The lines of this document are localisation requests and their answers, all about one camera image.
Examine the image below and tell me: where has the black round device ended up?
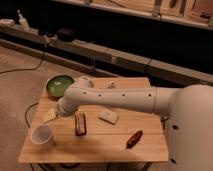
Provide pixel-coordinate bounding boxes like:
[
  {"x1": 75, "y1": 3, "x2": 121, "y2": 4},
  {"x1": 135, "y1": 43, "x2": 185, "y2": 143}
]
[{"x1": 56, "y1": 28, "x2": 75, "y2": 42}]

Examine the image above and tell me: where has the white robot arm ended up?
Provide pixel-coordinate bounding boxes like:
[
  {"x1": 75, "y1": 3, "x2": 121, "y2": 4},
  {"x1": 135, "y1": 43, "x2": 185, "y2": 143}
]
[{"x1": 55, "y1": 77, "x2": 213, "y2": 171}]

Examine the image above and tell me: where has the black floor cable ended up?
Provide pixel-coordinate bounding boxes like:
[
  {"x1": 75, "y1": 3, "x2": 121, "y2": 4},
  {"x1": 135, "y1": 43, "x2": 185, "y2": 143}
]
[{"x1": 0, "y1": 49, "x2": 46, "y2": 75}]

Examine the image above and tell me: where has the white ceramic cup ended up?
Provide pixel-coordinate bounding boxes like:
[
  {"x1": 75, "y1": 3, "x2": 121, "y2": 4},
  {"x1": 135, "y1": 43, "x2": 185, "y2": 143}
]
[{"x1": 30, "y1": 124, "x2": 55, "y2": 149}]

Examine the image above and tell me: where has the green ceramic bowl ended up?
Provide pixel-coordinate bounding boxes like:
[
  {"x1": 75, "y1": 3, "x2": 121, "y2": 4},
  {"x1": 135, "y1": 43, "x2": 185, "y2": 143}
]
[{"x1": 46, "y1": 75, "x2": 74, "y2": 98}]

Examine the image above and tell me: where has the wooden folding table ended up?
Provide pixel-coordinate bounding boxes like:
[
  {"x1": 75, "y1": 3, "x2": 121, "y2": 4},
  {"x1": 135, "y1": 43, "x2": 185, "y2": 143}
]
[{"x1": 18, "y1": 77, "x2": 171, "y2": 164}]

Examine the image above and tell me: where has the white spray bottle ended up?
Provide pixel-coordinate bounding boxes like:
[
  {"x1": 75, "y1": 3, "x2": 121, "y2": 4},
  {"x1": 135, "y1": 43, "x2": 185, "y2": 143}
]
[{"x1": 17, "y1": 11, "x2": 30, "y2": 31}]

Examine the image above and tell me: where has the black cable under table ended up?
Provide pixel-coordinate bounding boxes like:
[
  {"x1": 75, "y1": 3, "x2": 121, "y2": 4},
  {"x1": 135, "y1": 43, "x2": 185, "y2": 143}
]
[{"x1": 24, "y1": 101, "x2": 40, "y2": 129}]

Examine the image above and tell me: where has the brown chocolate bar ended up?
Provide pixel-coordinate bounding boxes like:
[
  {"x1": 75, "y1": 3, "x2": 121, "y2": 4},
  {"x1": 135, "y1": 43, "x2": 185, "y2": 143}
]
[{"x1": 75, "y1": 113, "x2": 87, "y2": 136}]

